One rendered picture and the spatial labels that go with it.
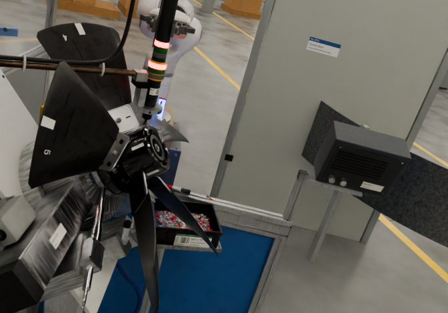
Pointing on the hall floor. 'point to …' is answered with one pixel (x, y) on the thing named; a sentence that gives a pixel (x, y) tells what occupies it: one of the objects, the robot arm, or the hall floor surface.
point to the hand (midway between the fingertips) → (164, 27)
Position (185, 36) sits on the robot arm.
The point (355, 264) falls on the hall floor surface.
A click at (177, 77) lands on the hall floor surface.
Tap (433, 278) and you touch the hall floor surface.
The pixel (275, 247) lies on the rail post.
